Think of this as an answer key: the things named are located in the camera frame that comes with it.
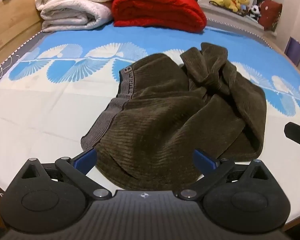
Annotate panda plush toy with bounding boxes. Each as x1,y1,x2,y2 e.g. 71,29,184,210
249,4,262,21

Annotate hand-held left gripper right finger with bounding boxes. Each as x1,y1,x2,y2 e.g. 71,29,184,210
176,148,277,201

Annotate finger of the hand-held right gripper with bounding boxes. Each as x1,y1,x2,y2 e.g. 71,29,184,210
284,122,300,155

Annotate brown corduroy pants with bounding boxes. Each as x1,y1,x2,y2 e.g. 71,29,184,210
80,42,267,191

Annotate folded white blanket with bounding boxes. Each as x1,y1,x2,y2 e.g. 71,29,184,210
35,0,119,33

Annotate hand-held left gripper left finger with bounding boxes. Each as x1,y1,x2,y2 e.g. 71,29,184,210
14,147,113,201

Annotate white window ledge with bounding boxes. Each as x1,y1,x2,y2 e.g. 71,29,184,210
199,0,267,32

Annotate wooden bed frame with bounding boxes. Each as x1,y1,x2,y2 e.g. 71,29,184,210
0,0,52,77

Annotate dark red cushion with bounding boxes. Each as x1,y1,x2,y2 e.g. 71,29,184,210
259,0,283,32

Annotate folded red blanket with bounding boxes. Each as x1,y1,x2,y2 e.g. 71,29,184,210
111,0,207,33

